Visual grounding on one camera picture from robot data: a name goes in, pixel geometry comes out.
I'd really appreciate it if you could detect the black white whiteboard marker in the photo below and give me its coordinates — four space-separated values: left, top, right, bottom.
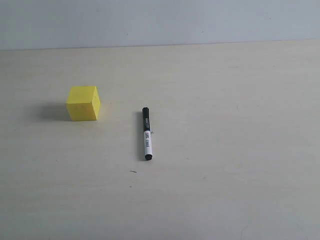
142 107 153 161

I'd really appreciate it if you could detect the yellow cube block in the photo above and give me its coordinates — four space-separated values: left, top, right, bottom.
65 86 101 121

